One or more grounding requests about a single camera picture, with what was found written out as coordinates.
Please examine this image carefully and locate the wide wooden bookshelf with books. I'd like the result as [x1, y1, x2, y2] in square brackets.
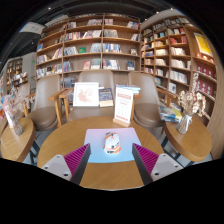
[34, 13, 143, 81]

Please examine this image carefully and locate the white picture board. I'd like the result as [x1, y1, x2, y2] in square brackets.
[72, 81, 100, 108]

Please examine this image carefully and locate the white red standing sign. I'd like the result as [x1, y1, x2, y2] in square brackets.
[112, 87, 135, 128]

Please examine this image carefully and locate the round wooden side table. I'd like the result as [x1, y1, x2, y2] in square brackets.
[0, 116, 37, 164]
[163, 116, 213, 168]

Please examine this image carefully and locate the small distant wooden bookshelf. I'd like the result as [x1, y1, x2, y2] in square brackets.
[4, 57, 29, 94]

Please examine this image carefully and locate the dark blue book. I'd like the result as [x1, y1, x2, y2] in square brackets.
[98, 87, 115, 108]

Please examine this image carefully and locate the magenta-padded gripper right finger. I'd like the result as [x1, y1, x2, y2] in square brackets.
[131, 143, 184, 186]

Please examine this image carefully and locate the stack of colourful books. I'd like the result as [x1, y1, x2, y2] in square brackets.
[159, 104, 184, 124]

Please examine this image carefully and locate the pink blue gradient mouse pad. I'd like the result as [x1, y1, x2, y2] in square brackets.
[82, 127, 142, 164]

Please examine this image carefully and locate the beige wooden armchair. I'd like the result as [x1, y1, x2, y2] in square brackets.
[59, 69, 141, 123]
[25, 75, 73, 132]
[128, 70, 178, 129]

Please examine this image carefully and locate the tall wooden bookshelf with poster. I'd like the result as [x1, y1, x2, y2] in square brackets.
[139, 15, 221, 121]

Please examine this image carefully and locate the glass vase with dried flowers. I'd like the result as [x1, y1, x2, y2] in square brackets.
[176, 72, 208, 136]

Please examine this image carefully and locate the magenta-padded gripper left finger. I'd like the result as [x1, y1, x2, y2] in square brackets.
[41, 143, 92, 186]

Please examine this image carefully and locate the white orange patterned computer mouse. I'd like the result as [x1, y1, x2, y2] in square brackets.
[103, 131, 122, 155]

